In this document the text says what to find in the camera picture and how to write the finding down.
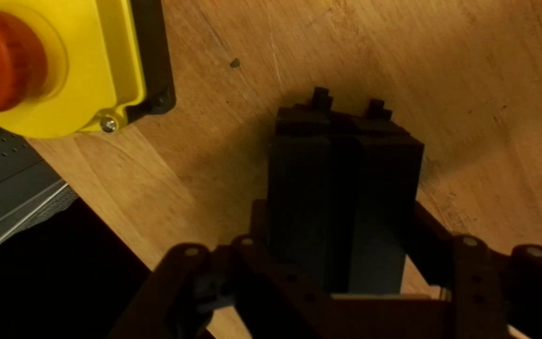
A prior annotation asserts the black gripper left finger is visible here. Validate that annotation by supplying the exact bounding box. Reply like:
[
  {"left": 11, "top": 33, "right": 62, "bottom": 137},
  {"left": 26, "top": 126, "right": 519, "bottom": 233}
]
[{"left": 107, "top": 237, "right": 331, "bottom": 339}]

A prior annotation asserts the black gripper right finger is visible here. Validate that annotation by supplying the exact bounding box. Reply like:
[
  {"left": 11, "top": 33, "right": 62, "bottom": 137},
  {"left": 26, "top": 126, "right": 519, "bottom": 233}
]
[{"left": 408, "top": 203, "right": 542, "bottom": 339}]

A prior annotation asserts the black grooved rail block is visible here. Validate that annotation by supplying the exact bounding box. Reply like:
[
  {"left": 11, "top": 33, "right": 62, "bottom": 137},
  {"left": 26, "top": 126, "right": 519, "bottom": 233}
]
[{"left": 267, "top": 86, "right": 423, "bottom": 293}]

